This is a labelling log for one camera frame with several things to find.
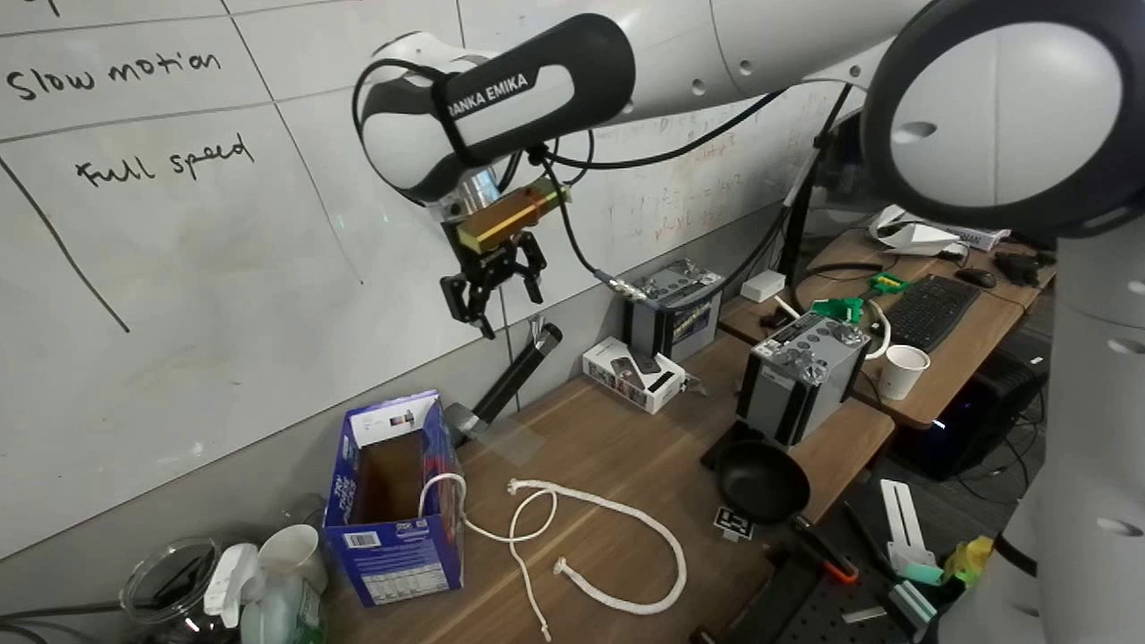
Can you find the small white product box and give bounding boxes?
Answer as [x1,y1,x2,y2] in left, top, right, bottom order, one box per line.
[579,337,688,413]

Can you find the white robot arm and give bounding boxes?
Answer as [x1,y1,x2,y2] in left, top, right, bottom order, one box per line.
[350,0,1145,644]

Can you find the black frying pan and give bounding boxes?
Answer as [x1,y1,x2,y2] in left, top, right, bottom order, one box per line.
[703,427,812,525]

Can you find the black cylindrical handle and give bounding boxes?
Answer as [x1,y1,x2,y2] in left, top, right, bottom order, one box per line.
[453,322,561,431]

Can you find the black keyboard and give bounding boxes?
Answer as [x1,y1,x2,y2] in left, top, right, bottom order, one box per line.
[886,274,979,349]

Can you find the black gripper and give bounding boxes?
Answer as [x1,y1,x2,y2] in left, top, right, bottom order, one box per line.
[439,231,546,337]

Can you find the thin white rope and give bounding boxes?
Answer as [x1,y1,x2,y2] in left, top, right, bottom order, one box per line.
[414,469,561,644]

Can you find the thick white rope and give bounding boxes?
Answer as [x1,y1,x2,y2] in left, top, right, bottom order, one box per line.
[504,474,690,620]

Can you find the blue cardboard box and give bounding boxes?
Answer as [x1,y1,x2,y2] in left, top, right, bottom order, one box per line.
[321,391,464,609]

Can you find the grey battery box near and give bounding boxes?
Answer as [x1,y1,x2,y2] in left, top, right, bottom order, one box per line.
[737,313,871,448]

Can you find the grey battery box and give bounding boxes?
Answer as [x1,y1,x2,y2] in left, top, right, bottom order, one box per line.
[737,313,871,448]
[624,256,724,362]

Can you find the white paper cup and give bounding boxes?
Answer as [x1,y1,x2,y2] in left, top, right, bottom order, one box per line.
[878,342,932,399]

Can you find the grey battery box far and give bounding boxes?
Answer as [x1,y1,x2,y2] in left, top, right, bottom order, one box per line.
[624,256,724,362]

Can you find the clear glass jar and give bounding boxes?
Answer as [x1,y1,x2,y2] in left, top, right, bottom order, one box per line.
[117,541,220,644]

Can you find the green spray bottle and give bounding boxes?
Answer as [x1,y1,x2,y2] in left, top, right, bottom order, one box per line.
[204,522,331,644]

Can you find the clear tape patch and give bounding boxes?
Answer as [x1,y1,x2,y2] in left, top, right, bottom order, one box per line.
[444,405,542,465]

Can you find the orange handled pliers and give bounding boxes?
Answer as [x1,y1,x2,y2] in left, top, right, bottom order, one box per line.
[786,514,861,586]

